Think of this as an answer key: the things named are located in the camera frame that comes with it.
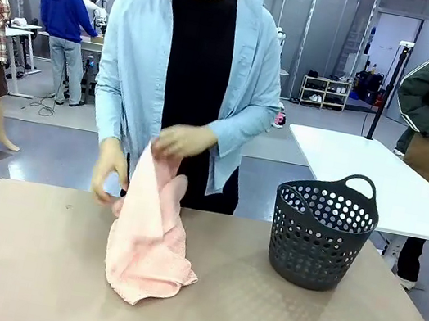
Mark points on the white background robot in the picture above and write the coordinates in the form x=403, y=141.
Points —
x=96, y=8

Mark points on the dark grey perforated laundry basket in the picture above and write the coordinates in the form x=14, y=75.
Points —
x=317, y=249

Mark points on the black tripod pole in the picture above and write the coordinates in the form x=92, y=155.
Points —
x=386, y=91

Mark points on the white standing desk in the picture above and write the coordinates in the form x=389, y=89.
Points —
x=21, y=39

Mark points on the pink terry towel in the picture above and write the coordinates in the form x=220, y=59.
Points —
x=146, y=240

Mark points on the person's right forearm blue sleeve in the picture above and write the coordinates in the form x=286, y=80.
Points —
x=108, y=117

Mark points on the person in blue hoodie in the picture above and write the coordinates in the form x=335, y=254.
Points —
x=63, y=13

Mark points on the person in light blue shirt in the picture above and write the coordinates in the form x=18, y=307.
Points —
x=198, y=62

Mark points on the wooden shoe shelf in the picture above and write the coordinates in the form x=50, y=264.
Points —
x=325, y=93

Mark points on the person's right hand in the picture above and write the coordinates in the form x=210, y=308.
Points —
x=108, y=171

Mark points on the person's left forearm blue sleeve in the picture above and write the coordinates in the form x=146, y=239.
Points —
x=245, y=124

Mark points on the person's left hand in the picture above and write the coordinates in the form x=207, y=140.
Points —
x=186, y=141

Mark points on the white rectangular table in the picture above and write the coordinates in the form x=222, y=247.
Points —
x=396, y=188

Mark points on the black bags pile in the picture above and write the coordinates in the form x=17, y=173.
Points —
x=368, y=88

